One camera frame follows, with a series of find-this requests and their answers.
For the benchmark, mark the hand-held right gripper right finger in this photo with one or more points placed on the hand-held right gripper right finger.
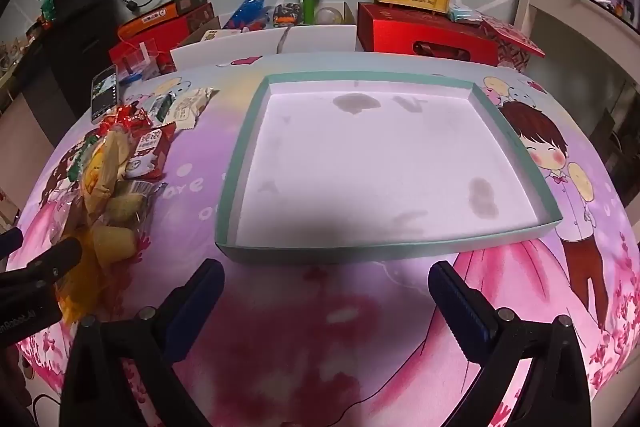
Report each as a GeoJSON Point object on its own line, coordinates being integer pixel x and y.
{"type": "Point", "coordinates": [462, 307]}

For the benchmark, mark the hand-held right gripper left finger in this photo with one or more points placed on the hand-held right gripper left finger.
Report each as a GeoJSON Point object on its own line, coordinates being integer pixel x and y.
{"type": "Point", "coordinates": [192, 307]}

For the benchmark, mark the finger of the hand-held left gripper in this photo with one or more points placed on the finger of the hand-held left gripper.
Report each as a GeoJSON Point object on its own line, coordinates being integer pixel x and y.
{"type": "Point", "coordinates": [10, 244]}
{"type": "Point", "coordinates": [55, 259]}

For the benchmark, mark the clear bag of yellow cakes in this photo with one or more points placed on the clear bag of yellow cakes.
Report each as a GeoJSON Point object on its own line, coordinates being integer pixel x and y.
{"type": "Point", "coordinates": [112, 212]}

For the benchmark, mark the red packet with white label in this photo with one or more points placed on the red packet with white label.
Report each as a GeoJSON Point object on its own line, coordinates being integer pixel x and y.
{"type": "Point", "coordinates": [147, 152]}

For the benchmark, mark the teal shallow cardboard box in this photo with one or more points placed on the teal shallow cardboard box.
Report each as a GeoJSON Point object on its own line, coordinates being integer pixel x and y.
{"type": "Point", "coordinates": [375, 167]}

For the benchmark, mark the green white foil packet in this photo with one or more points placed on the green white foil packet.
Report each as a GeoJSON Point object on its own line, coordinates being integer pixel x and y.
{"type": "Point", "coordinates": [161, 107]}

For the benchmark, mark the cream printed snack packet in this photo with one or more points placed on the cream printed snack packet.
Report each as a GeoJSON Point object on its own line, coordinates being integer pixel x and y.
{"type": "Point", "coordinates": [192, 107]}

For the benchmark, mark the dark green snack packet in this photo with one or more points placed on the dark green snack packet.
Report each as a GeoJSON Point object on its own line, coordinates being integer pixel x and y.
{"type": "Point", "coordinates": [80, 157]}

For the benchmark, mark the cartoon printed bedsheet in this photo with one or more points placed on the cartoon printed bedsheet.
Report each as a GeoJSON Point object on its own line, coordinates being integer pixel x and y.
{"type": "Point", "coordinates": [300, 357]}

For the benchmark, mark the shiny red foil packet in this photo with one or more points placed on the shiny red foil packet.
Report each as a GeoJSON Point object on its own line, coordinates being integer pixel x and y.
{"type": "Point", "coordinates": [122, 117]}

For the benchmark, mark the smartphone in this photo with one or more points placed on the smartphone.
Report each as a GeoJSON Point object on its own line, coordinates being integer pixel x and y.
{"type": "Point", "coordinates": [104, 94]}

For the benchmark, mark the dark cabinet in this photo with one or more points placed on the dark cabinet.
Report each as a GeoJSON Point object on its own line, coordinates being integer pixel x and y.
{"type": "Point", "coordinates": [65, 62]}

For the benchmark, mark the clear plastic box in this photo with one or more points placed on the clear plastic box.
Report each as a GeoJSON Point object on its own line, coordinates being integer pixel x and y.
{"type": "Point", "coordinates": [142, 57]}

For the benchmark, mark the flat red box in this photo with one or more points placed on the flat red box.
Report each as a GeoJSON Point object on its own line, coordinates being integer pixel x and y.
{"type": "Point", "coordinates": [130, 49]}

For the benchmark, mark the red patterned box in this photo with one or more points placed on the red patterned box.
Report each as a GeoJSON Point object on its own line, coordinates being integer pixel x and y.
{"type": "Point", "coordinates": [510, 42]}

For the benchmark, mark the orange black flat box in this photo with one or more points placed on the orange black flat box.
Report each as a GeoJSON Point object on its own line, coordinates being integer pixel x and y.
{"type": "Point", "coordinates": [165, 12]}

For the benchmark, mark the small yellow white carton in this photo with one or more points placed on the small yellow white carton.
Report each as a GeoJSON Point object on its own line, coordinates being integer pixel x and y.
{"type": "Point", "coordinates": [212, 35]}

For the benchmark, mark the blue wet wipes pack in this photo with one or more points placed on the blue wet wipes pack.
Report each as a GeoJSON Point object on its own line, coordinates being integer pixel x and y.
{"type": "Point", "coordinates": [465, 14]}

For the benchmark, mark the white cardboard box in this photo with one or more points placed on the white cardboard box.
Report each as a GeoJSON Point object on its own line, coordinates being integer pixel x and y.
{"type": "Point", "coordinates": [320, 39]}

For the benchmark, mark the blue bottle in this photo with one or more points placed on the blue bottle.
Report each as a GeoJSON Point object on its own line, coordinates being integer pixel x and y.
{"type": "Point", "coordinates": [247, 12]}

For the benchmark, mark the colourful toy car pack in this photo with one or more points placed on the colourful toy car pack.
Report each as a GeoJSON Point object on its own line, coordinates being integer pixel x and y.
{"type": "Point", "coordinates": [287, 15]}

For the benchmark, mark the green dumbbell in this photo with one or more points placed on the green dumbbell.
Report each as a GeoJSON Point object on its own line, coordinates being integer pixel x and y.
{"type": "Point", "coordinates": [308, 2]}

